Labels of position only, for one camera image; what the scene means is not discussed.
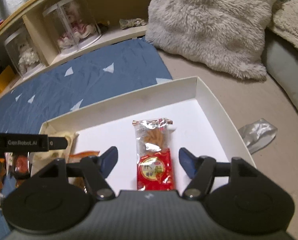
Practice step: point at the yellow cardboard box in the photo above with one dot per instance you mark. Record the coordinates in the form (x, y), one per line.
(6, 76)

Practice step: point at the grey mattress edge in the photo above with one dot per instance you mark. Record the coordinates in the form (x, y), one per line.
(281, 61)

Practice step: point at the orange cracker pack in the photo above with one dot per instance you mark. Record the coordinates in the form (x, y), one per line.
(78, 158)

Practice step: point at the pink-dress doll display case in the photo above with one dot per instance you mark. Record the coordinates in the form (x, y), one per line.
(71, 25)

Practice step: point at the beige textured blanket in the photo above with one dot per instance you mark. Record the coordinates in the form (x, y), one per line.
(284, 21)

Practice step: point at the blue quilted triangle blanket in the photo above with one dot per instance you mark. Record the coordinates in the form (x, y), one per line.
(101, 74)

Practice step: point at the wooden bedside shelf unit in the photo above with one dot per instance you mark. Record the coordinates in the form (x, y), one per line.
(39, 35)

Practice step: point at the silver foil wrapper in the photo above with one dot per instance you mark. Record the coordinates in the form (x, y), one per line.
(257, 135)

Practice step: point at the red cracker pack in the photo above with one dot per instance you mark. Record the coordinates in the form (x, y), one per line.
(154, 161)

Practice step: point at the white-dress doll display case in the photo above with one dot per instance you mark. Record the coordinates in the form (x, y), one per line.
(23, 54)

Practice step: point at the cream pastry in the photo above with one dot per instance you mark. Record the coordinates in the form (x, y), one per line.
(60, 145)

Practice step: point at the black mooncake pack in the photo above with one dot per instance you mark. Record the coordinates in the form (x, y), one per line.
(20, 166)

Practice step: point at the white shallow cardboard tray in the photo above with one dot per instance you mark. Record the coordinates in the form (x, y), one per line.
(182, 113)

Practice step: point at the small grey trinket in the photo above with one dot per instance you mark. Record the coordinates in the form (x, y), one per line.
(131, 23)

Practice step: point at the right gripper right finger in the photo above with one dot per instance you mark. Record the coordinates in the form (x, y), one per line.
(201, 172)

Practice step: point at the white fluffy pillow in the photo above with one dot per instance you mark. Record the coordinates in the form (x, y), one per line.
(225, 35)

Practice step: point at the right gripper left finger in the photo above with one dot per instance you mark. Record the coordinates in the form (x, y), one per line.
(95, 173)

